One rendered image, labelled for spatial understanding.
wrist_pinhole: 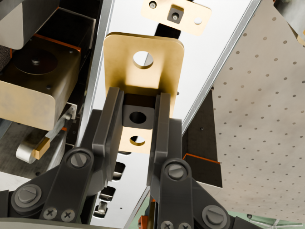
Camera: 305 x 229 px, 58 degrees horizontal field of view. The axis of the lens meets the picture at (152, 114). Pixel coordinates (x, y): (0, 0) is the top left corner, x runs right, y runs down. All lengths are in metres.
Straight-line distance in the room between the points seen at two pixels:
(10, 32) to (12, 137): 0.25
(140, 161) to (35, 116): 0.24
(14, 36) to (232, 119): 0.70
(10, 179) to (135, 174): 0.24
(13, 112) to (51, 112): 0.06
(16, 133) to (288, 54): 0.65
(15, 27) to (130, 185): 0.43
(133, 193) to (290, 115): 0.53
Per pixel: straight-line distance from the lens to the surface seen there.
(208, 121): 0.70
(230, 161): 1.06
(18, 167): 0.51
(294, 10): 0.36
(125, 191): 0.68
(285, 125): 0.95
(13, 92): 0.40
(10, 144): 0.54
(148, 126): 0.15
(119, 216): 0.79
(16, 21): 0.34
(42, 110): 0.40
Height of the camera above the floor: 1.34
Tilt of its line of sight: 46 degrees down
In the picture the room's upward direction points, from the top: 171 degrees counter-clockwise
